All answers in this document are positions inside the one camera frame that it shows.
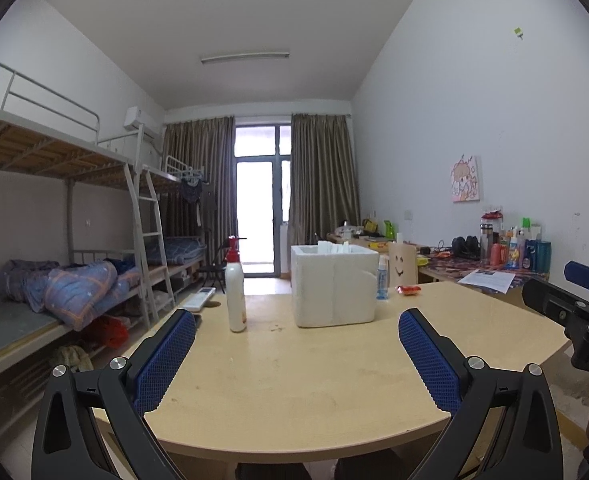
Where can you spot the red snack packet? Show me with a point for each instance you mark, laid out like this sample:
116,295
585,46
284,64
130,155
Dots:
408,289

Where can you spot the ceiling tube light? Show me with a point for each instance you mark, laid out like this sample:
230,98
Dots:
244,58

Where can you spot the brown curtain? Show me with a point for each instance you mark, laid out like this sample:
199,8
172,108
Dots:
199,160
324,175

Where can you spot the clear thermos bottle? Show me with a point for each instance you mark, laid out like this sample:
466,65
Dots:
486,242

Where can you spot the grey metal bunk bed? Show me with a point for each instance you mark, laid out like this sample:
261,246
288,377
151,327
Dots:
174,180
34,150

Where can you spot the white remote control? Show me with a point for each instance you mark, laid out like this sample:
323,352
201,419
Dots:
198,300

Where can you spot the green cap white bottle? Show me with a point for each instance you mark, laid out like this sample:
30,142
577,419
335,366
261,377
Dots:
529,230

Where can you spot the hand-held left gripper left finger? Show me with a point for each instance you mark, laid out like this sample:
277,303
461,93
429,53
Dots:
167,355

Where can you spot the white foam box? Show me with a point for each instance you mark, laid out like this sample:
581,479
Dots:
332,290

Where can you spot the blue patterned quilt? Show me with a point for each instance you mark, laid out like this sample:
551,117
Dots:
79,290

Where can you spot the red lid container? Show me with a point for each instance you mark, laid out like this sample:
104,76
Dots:
492,216

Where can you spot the red bag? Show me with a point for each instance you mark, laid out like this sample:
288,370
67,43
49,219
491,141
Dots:
107,332

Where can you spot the light wooden desk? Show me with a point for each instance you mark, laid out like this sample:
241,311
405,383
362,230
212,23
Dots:
354,240

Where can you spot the blue plaid mattress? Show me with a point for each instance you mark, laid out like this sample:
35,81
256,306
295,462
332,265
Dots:
179,250

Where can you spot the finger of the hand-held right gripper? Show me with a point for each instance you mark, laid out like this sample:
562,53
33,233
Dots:
549,300
582,272

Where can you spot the green wall sticker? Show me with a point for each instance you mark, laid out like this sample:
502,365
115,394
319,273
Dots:
518,33

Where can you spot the white pot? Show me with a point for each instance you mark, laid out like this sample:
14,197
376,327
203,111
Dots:
349,231

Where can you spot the dark blue bottle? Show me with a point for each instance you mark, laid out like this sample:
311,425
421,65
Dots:
529,257

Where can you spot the glass balcony door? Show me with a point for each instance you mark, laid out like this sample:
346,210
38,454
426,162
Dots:
259,210

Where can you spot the wooden chair with smiley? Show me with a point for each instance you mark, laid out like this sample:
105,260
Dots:
402,265

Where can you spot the white double wall socket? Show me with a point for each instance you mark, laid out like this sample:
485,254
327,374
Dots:
493,208

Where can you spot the orange bottle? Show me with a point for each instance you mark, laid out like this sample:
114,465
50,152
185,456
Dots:
499,255

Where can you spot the cartoon wall poster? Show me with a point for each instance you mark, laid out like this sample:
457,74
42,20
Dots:
466,180

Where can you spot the beige cloth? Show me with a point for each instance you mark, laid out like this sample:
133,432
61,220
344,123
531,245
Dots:
74,359

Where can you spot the grey metal ladder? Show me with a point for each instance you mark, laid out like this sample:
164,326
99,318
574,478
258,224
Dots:
149,240

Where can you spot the white air conditioner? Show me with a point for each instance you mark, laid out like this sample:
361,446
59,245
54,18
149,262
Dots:
139,122

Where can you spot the printed paper sheet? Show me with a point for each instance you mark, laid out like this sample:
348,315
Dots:
487,280

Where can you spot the hanging dark clothes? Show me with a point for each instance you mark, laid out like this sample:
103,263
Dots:
199,200

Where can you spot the teal bottle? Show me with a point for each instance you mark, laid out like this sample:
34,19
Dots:
543,257

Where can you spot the blue spray bottle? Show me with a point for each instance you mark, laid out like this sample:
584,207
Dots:
383,282

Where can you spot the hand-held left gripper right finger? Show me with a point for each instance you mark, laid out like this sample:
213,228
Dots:
427,355

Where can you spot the black headphones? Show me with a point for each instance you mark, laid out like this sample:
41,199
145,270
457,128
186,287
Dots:
464,247

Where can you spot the black folding chair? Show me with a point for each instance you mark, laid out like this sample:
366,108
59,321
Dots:
214,272

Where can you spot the cartoon print bottle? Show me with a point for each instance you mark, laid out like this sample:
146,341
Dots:
513,252

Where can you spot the white lotion bottle red pump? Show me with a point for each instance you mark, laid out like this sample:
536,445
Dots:
235,295

